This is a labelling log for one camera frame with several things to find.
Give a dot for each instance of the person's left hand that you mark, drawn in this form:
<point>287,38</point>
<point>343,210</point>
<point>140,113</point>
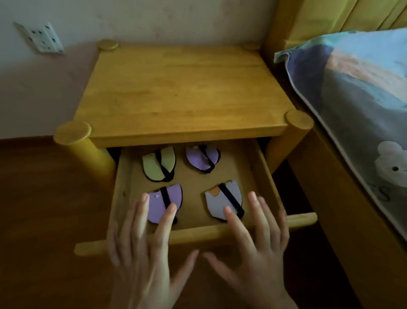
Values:
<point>143,273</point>

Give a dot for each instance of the person's right hand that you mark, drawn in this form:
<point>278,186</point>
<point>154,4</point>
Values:
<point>260,273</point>

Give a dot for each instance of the person's left little finger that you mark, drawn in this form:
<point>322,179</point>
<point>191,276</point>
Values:
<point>112,243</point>

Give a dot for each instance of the person's right little finger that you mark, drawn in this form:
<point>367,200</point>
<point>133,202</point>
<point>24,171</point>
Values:
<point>284,230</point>

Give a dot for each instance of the person's right middle finger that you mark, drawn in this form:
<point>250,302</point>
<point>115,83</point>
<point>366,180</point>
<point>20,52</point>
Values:
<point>259,219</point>

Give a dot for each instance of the person's left thumb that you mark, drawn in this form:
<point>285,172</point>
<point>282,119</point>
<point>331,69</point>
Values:
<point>186,267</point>

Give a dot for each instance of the person's left middle finger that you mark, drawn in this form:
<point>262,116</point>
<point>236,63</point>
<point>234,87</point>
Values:
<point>141,219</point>

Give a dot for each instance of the person's right thumb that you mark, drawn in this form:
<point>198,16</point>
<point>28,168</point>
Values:
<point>219,267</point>

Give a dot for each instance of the large purple folded pouch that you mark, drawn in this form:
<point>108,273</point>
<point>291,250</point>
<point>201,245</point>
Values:
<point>174,195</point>

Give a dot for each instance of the grey folded pouch orange patch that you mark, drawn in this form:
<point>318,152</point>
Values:
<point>214,203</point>

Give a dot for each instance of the wooden nightstand drawer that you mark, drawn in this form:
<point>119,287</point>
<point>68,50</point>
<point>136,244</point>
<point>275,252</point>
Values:
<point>194,178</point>

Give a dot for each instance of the small purple folded pouch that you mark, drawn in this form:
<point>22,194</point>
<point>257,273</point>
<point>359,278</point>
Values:
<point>195,157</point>

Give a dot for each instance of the yellow wooden nightstand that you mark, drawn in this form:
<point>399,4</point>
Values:
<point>178,92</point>

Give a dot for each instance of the blue cartoon print quilt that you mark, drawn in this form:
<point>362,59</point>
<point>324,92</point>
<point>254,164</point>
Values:
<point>353,95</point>

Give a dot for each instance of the yellow wooden bed frame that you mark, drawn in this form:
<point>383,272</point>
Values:
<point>337,216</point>

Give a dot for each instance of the white wall socket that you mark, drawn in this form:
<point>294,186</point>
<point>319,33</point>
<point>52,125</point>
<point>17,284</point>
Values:
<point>43,38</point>

